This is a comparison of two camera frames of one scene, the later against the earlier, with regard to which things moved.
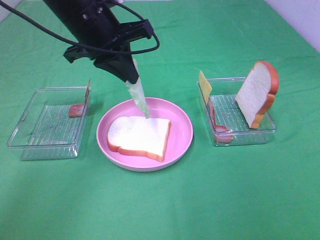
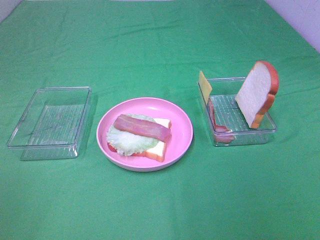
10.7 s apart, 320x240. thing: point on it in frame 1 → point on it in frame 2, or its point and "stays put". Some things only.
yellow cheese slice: x=205 y=85 stays put
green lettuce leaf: x=137 y=90 → x=127 y=143
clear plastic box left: x=46 y=131 stays put
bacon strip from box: x=222 y=134 stays put
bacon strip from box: x=77 y=110 → x=142 y=127
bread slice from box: x=256 y=95 stays put
